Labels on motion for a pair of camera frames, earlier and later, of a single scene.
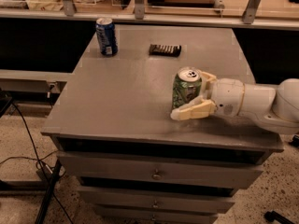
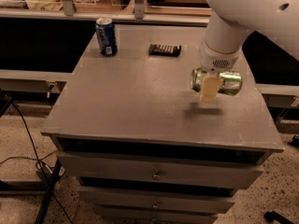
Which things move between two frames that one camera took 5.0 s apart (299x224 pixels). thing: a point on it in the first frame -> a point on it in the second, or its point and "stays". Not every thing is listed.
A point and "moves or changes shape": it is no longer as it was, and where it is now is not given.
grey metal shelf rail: (158, 18) stays
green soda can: (187, 85) moves or changes shape
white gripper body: (226, 95) -> (214, 59)
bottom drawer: (155, 215) stays
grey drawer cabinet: (131, 161) stays
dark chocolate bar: (166, 50) stays
